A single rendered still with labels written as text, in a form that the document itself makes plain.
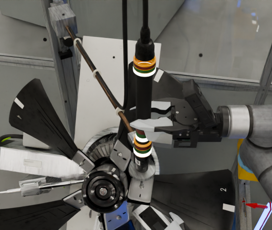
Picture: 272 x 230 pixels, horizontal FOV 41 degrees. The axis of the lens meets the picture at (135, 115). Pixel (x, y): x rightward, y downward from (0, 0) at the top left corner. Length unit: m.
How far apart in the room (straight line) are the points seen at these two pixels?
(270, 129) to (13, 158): 0.79
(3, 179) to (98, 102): 1.49
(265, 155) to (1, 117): 1.60
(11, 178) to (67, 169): 1.45
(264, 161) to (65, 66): 0.93
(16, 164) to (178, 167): 1.15
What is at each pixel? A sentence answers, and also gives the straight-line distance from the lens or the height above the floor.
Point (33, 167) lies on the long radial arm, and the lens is 1.21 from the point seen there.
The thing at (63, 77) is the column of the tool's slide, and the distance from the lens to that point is 1.58.
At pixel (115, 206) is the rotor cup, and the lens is 0.99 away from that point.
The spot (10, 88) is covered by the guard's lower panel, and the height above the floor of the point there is 0.80.
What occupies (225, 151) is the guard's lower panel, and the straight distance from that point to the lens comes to 2.00.
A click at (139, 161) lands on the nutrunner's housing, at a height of 1.34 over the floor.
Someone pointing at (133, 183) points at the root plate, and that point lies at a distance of 1.03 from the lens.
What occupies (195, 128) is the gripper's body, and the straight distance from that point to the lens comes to 0.79.
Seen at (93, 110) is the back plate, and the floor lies 1.18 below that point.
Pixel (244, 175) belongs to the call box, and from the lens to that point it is 1.32.
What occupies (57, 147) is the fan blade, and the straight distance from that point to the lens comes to 1.08.
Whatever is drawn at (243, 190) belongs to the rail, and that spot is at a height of 0.85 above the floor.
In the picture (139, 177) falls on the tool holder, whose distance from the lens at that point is 0.93.
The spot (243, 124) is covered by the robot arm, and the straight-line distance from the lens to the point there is 0.81.
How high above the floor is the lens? 2.06
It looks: 47 degrees down
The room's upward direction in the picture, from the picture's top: straight up
